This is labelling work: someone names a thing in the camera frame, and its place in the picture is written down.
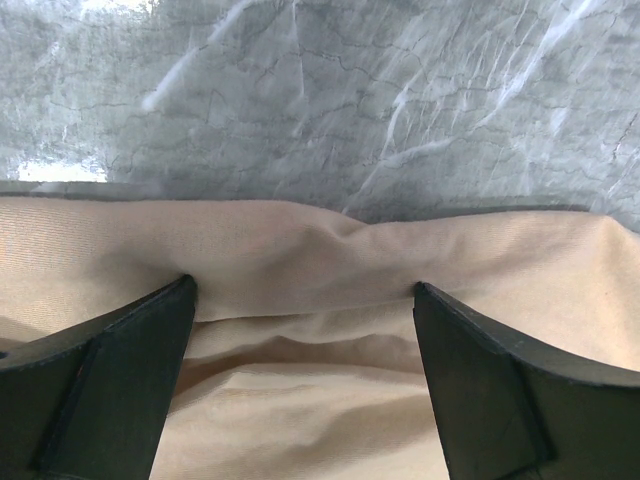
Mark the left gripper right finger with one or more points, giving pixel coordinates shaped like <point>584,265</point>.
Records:
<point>509,406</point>

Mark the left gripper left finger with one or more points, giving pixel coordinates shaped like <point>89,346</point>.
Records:
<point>91,401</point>

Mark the beige t-shirt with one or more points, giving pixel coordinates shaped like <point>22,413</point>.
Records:
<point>303,361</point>

